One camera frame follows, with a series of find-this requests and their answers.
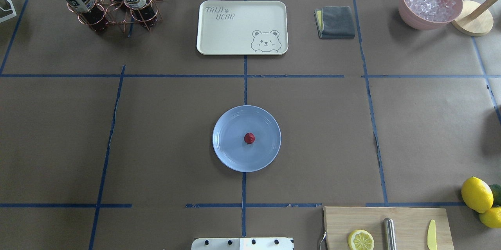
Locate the red strawberry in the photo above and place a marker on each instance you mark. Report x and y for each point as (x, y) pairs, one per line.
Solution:
(249, 138)

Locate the blue round plate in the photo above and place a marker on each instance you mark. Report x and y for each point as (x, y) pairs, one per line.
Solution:
(229, 144)

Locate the cream bear tray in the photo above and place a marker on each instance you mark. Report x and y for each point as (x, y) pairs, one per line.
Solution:
(238, 27)

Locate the grey folded cloth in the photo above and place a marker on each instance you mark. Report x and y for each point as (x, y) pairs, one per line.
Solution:
(334, 22)

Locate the lemon half slice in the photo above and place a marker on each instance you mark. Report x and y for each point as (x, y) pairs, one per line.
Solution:
(360, 239)

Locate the steel knife sharpener rod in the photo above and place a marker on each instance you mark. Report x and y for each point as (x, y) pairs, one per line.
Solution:
(389, 230)

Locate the wooden cutting board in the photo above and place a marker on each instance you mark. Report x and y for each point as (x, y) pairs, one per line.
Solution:
(410, 225)

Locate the dark drink bottle one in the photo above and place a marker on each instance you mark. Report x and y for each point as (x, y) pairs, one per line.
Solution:
(90, 13)

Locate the yellow plastic knife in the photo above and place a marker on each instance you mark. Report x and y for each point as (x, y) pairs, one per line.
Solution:
(431, 235)

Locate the yellow lemon front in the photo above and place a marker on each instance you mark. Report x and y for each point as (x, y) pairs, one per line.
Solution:
(477, 194)

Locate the yellow lemon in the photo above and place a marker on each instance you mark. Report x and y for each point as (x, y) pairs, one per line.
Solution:
(477, 194)
(491, 218)

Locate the wooden round stand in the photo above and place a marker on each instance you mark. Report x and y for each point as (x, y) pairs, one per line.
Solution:
(475, 19)

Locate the yellow lemon back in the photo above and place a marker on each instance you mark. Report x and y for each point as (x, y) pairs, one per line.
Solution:
(491, 218)

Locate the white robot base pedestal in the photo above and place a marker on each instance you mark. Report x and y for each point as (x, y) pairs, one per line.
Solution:
(244, 243)

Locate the white wire cup rack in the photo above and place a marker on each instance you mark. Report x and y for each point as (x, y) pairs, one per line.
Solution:
(7, 10)

